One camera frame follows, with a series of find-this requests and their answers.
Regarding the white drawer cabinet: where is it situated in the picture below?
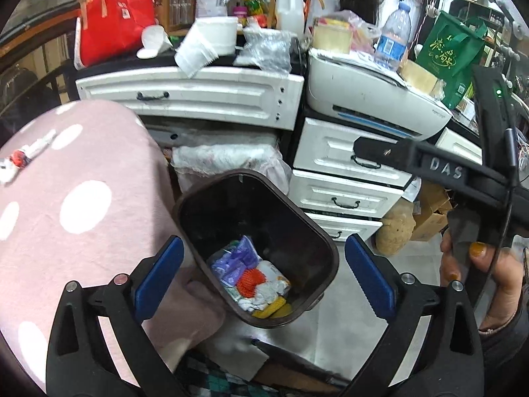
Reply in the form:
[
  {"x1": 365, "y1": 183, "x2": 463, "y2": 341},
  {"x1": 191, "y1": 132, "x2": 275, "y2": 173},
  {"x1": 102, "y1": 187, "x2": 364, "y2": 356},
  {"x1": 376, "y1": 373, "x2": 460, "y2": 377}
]
[{"x1": 76, "y1": 66, "x2": 304, "y2": 131}]

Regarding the dark brown trash bin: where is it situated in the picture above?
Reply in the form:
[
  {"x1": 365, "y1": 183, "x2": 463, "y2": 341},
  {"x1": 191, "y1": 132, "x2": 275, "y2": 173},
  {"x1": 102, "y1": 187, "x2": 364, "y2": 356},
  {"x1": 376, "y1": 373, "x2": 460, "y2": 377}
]
[{"x1": 172, "y1": 169, "x2": 339, "y2": 329}]

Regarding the clear water bottle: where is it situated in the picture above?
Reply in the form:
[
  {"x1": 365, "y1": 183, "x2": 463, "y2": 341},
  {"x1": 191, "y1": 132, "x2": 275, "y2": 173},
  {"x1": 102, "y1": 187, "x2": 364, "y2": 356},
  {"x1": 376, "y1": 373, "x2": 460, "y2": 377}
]
[{"x1": 374, "y1": 1, "x2": 412, "y2": 72}]

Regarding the red tote bag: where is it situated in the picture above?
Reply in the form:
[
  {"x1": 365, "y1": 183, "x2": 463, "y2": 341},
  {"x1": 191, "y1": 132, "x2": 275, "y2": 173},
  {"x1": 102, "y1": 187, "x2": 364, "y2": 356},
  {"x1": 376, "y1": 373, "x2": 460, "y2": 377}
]
[{"x1": 73, "y1": 0, "x2": 156, "y2": 70}]

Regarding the white printer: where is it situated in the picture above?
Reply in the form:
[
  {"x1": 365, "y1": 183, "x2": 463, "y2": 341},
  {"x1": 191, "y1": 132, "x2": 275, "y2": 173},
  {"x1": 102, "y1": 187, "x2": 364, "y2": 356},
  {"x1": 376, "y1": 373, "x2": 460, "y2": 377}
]
[{"x1": 306, "y1": 48, "x2": 452, "y2": 141}]

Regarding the lower white drawer unit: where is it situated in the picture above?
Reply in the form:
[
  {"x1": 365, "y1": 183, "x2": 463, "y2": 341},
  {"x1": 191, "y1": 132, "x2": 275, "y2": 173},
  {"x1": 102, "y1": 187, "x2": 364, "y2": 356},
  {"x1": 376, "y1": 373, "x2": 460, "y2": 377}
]
[{"x1": 289, "y1": 117, "x2": 412, "y2": 242}]

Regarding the green gift bag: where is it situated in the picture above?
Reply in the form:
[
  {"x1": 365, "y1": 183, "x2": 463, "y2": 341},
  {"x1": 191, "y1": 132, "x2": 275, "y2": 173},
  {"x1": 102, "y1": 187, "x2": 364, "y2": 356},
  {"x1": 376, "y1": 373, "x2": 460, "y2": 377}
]
[{"x1": 416, "y1": 11, "x2": 488, "y2": 110}]

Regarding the red white snack wrapper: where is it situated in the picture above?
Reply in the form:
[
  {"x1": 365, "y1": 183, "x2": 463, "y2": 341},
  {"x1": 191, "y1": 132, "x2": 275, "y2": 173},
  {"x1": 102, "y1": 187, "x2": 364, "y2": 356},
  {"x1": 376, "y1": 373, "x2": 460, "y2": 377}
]
[{"x1": 0, "y1": 129, "x2": 57, "y2": 186}]

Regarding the purple plastic bag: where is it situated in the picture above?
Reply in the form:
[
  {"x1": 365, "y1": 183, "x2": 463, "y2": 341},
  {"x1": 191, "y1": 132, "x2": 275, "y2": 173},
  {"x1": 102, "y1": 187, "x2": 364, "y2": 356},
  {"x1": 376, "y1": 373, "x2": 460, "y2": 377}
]
[{"x1": 207, "y1": 236, "x2": 261, "y2": 287}]

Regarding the orange foam fruit net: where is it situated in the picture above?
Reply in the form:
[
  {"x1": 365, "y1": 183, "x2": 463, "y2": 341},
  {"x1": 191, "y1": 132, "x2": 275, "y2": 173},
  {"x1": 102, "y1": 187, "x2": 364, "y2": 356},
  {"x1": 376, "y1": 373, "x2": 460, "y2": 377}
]
[{"x1": 236, "y1": 268, "x2": 266, "y2": 298}]

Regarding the person's right hand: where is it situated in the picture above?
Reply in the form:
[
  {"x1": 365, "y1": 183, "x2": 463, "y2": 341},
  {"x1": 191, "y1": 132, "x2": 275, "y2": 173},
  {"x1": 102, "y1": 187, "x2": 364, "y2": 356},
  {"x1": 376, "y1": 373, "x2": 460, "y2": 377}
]
[{"x1": 439, "y1": 230, "x2": 524, "y2": 332}]

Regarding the white paper cup stack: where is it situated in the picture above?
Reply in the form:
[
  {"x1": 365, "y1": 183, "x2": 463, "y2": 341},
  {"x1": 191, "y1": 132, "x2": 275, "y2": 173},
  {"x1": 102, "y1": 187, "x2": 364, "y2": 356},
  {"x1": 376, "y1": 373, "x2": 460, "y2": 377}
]
[{"x1": 174, "y1": 16, "x2": 238, "y2": 78}]

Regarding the wooden railing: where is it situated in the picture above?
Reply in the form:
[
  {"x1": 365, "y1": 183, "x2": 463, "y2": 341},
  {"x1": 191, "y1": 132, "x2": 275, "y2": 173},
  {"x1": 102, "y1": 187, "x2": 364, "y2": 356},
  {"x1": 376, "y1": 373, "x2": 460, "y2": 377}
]
[{"x1": 1, "y1": 4, "x2": 80, "y2": 73}]

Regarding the white plastic jug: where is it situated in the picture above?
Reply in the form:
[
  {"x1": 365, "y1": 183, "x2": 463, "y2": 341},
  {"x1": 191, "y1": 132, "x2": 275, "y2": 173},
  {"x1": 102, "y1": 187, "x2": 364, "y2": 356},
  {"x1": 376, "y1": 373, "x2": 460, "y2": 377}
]
[{"x1": 275, "y1": 0, "x2": 305, "y2": 39}]

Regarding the yellow foam fruit net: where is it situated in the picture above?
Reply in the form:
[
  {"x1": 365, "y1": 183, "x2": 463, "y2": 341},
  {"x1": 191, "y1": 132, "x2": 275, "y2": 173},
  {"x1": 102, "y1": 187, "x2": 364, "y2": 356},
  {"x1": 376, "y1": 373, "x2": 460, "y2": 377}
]
[{"x1": 252, "y1": 296, "x2": 292, "y2": 319}]

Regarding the white tissue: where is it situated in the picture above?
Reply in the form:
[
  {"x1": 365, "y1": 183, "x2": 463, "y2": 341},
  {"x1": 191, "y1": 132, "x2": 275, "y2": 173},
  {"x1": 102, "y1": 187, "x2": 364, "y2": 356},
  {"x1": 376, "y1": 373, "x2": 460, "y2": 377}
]
[{"x1": 237, "y1": 260, "x2": 291, "y2": 314}]

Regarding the pink polka dot tablecloth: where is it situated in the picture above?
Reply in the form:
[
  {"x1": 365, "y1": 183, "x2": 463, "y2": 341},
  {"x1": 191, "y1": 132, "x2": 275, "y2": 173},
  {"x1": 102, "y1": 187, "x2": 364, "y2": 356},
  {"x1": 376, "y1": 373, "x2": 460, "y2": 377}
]
[{"x1": 0, "y1": 99, "x2": 226, "y2": 389}]

